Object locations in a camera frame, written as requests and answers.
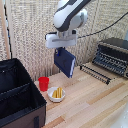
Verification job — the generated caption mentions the woven bamboo screen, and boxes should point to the woven bamboo screen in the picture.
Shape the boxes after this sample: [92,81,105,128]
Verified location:
[5,0,128,83]

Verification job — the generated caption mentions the black wire rack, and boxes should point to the black wire rack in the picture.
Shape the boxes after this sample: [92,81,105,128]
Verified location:
[79,63,112,86]

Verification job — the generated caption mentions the black fabric storage box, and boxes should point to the black fabric storage box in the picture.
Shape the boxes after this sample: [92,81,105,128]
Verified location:
[0,57,48,128]

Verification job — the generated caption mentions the red plastic cup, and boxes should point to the red plastic cup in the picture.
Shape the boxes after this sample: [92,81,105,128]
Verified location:
[37,76,51,93]

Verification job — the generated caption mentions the yellow food pieces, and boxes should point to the yellow food pieces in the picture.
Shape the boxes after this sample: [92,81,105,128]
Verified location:
[51,87,64,100]

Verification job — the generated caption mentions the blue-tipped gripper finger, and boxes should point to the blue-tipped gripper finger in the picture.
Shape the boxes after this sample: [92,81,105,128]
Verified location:
[55,47,61,56]
[62,46,68,53]

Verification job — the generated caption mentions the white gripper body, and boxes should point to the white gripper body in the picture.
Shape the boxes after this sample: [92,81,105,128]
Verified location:
[45,29,79,50]

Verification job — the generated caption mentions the blue hardcover book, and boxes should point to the blue hardcover book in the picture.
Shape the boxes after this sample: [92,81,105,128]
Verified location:
[53,47,77,79]

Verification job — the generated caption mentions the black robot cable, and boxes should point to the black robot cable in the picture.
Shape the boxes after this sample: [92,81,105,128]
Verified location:
[77,12,128,38]

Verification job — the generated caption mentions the white round bowl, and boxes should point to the white round bowl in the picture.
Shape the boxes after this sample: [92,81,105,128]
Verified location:
[46,86,67,103]

